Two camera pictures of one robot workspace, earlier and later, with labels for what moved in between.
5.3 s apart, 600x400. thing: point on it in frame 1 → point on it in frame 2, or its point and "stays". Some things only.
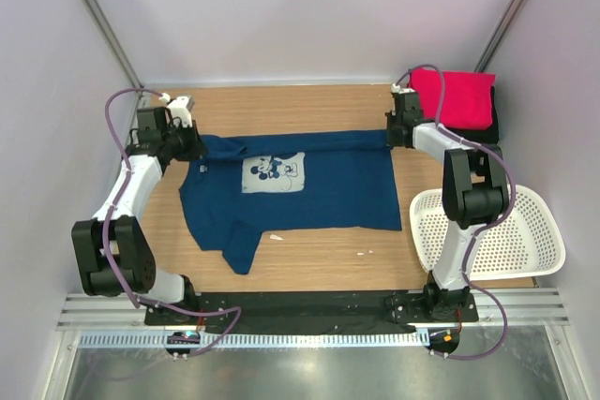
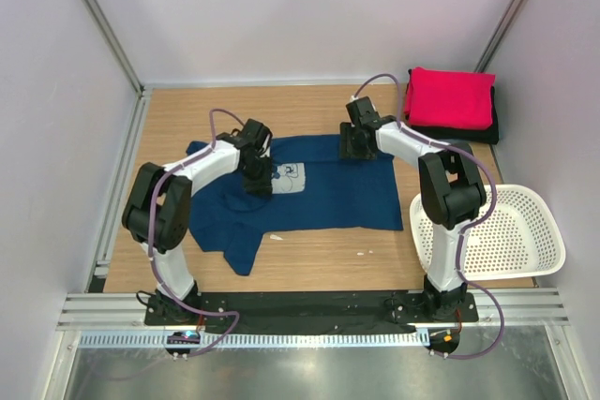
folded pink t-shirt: x=467 y=101 stays
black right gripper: x=392 y=140 → x=345 y=147
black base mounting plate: x=322 y=313 stays
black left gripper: x=197 y=149 → x=264 y=184
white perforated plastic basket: x=525 y=244 stays
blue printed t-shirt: x=276 y=182 stays
